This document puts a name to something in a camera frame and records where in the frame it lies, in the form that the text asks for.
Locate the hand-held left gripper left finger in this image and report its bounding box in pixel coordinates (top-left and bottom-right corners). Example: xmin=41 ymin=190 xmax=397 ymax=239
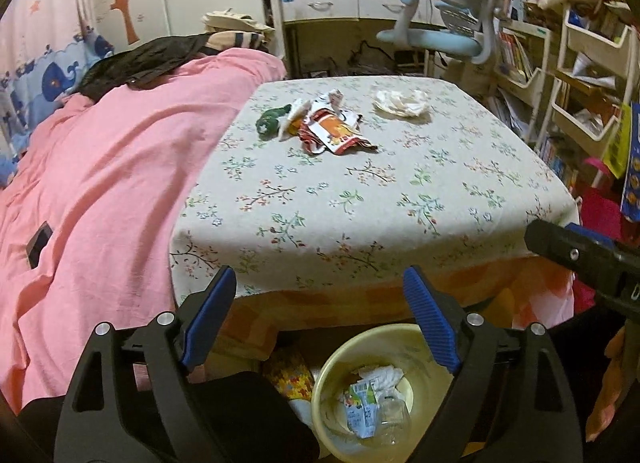
xmin=54 ymin=265 xmax=237 ymax=463

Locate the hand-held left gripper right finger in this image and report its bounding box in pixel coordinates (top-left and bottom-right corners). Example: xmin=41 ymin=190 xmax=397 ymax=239
xmin=403 ymin=267 xmax=586 ymax=463

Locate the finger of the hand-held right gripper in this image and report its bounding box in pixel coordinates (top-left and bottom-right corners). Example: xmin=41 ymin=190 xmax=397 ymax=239
xmin=565 ymin=223 xmax=619 ymax=250
xmin=524 ymin=219 xmax=623 ymax=294

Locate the small white tissue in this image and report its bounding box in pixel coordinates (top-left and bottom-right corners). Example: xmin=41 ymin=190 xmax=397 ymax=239
xmin=357 ymin=364 xmax=405 ymax=401

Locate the yellow waste bin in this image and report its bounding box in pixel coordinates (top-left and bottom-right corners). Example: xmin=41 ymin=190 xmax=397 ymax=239
xmin=311 ymin=324 xmax=457 ymax=463

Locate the clear plastic bottle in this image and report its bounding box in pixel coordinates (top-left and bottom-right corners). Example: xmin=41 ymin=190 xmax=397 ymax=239
xmin=372 ymin=395 xmax=416 ymax=446

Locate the blue white drink carton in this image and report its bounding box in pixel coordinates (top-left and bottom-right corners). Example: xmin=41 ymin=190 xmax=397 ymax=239
xmin=342 ymin=377 xmax=383 ymax=439

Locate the green snack packet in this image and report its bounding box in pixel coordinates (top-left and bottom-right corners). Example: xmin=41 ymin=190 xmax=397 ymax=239
xmin=256 ymin=104 xmax=293 ymax=136

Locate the red white snack packet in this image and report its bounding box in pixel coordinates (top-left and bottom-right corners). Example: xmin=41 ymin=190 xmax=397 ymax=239
xmin=298 ymin=89 xmax=379 ymax=156

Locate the orange wrapper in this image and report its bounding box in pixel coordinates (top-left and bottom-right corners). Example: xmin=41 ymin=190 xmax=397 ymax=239
xmin=277 ymin=98 xmax=313 ymax=141

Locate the large white paper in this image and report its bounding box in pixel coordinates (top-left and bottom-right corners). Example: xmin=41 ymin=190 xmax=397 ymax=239
xmin=371 ymin=88 xmax=432 ymax=122

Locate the person's right hand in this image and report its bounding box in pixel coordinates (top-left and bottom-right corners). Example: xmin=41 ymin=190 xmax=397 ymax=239
xmin=586 ymin=324 xmax=640 ymax=444

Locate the pink bag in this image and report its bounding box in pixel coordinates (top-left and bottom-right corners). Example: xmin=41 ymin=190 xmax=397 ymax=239
xmin=575 ymin=158 xmax=626 ymax=244

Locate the blue printed paper bag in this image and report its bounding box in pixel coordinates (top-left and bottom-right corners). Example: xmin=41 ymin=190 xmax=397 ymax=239
xmin=620 ymin=103 xmax=640 ymax=224

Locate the row of colourful books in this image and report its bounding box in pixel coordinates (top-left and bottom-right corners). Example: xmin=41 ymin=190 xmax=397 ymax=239
xmin=537 ymin=138 xmax=576 ymax=188

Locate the yellow plastic bag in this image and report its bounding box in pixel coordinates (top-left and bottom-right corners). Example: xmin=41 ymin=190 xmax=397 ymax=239
xmin=602 ymin=103 xmax=632 ymax=178

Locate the yellow patterned bag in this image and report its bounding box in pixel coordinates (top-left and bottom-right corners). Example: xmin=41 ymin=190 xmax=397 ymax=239
xmin=260 ymin=348 xmax=316 ymax=401

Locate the person's black trouser leg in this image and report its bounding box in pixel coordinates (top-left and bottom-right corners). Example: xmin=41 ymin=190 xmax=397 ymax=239
xmin=190 ymin=370 xmax=321 ymax=463

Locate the floral tablecloth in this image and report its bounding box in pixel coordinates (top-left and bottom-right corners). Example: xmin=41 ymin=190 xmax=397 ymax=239
xmin=169 ymin=75 xmax=581 ymax=300

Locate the pink bed blanket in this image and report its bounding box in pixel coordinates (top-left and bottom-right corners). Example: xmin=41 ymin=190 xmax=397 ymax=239
xmin=0 ymin=48 xmax=288 ymax=414

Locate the white book rack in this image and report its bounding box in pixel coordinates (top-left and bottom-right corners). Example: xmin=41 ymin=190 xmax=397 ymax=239
xmin=492 ymin=18 xmax=551 ymax=111

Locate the black rectangular object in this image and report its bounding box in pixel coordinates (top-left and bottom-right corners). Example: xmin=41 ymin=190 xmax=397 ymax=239
xmin=26 ymin=221 xmax=53 ymax=270

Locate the white tiered storage rack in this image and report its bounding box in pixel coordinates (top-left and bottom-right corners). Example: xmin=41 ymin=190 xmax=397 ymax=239
xmin=549 ymin=3 xmax=638 ymax=144

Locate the blue grey desk chair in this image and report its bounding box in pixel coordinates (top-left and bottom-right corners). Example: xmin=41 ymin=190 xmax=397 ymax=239
xmin=371 ymin=0 xmax=511 ymax=66

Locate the black jacket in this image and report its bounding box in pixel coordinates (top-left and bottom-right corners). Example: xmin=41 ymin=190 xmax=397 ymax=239
xmin=75 ymin=34 xmax=211 ymax=96

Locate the pile of papers under desk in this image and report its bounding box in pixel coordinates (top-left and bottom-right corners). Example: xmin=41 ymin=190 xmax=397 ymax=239
xmin=295 ymin=40 xmax=401 ymax=78

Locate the striped pillow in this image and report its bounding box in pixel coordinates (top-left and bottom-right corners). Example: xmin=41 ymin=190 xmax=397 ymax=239
xmin=202 ymin=30 xmax=273 ymax=54

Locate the beige canvas bag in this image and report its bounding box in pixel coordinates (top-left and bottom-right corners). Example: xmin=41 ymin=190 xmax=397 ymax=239
xmin=201 ymin=9 xmax=276 ymax=34

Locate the whale print curtain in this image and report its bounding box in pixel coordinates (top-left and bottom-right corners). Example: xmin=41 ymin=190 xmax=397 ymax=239
xmin=0 ymin=0 xmax=116 ymax=188

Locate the white desk with drawers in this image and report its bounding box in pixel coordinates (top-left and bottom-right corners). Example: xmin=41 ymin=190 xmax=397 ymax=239
xmin=272 ymin=0 xmax=451 ymax=78

